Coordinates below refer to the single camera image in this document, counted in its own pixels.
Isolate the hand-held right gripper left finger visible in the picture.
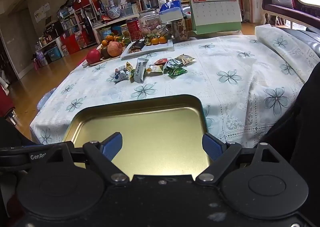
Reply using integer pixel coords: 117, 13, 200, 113
42, 132, 129, 185

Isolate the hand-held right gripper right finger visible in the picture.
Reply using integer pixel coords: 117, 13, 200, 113
196, 132, 288, 184

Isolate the gold metal tin tray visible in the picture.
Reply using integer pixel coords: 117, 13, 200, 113
62, 95, 213, 175

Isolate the white and blue snack packet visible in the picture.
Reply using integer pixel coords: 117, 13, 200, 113
111, 70, 131, 83

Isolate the grey long snack packet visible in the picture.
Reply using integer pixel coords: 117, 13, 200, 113
133, 58, 149, 84

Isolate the green pea snack packet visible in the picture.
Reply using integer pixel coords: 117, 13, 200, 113
167, 67, 188, 79

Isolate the brown patterned snack packet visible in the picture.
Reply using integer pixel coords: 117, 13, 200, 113
178, 54, 196, 65

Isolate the white floral tablecloth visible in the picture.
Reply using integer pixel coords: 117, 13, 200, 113
30, 34, 304, 148

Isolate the wooden fruit tray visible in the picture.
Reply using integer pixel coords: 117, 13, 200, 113
82, 42, 127, 68

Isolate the person's dark clothing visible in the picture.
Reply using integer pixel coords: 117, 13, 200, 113
259, 61, 320, 168

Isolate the red round fruit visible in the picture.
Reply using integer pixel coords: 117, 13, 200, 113
86, 49, 102, 65

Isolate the dark brown fruit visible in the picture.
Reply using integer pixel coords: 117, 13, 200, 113
100, 45, 112, 59

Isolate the pale pink apple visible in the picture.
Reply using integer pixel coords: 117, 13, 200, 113
107, 41, 124, 57

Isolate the dark chocolate bar packet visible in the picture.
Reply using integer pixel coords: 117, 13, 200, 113
128, 39, 146, 51

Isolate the heap of leafy mandarins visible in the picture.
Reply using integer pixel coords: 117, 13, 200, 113
101, 32, 131, 47

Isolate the blue storage box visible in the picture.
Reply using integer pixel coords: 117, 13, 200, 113
46, 46, 62, 62

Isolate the white rectangular plate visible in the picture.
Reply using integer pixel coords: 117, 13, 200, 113
121, 39, 174, 59

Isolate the yellow snack jar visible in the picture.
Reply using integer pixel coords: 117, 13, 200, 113
120, 24, 131, 40

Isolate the red tin can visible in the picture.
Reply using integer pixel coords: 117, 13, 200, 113
125, 17, 142, 42

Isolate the brown drink carton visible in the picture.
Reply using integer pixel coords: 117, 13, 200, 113
171, 17, 188, 42

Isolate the white lace sofa cover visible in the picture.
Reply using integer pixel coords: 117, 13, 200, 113
255, 24, 320, 84

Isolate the clear glass jar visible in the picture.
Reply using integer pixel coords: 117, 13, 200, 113
138, 9, 162, 37

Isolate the cluttered bookshelf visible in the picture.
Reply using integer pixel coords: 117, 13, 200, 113
56, 2, 100, 43

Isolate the blue and white vase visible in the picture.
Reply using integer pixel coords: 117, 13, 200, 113
107, 0, 121, 20

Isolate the green desk calendar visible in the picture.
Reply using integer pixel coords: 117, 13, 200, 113
188, 0, 243, 35

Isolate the blue and white tissue box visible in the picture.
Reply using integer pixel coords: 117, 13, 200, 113
159, 0, 183, 23

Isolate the black leather sofa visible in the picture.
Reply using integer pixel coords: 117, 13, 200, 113
282, 28, 320, 55

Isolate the carved purple chaise sofa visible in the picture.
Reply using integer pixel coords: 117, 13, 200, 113
258, 0, 320, 27

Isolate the wall poster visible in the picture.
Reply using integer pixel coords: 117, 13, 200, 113
33, 3, 51, 23

